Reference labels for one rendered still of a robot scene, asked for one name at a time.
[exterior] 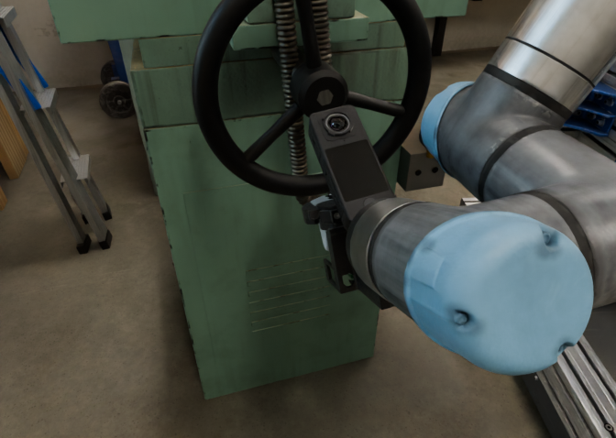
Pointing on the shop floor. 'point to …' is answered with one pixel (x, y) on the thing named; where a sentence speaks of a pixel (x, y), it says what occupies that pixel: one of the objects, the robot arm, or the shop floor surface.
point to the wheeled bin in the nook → (115, 86)
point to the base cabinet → (256, 260)
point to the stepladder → (41, 96)
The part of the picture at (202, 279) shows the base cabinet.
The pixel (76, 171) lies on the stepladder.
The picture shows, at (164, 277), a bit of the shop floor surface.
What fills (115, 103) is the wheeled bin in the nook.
